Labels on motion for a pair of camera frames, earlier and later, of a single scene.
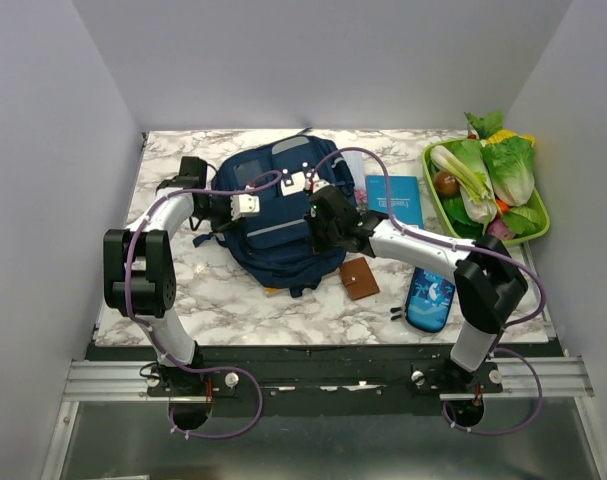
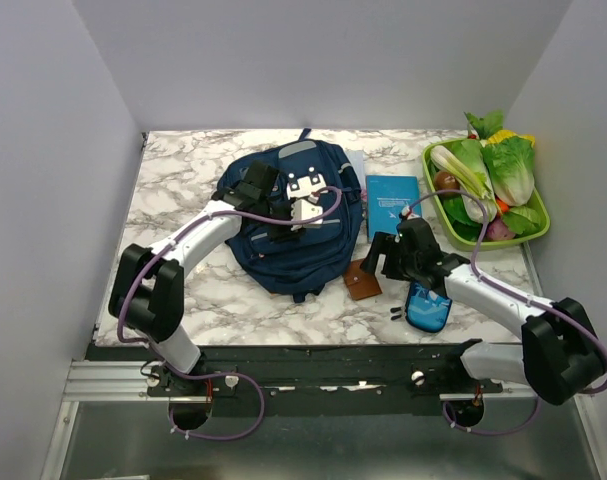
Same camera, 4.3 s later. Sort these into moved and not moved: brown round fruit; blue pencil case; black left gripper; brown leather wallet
Moved: black left gripper
Not moved: brown round fruit; blue pencil case; brown leather wallet
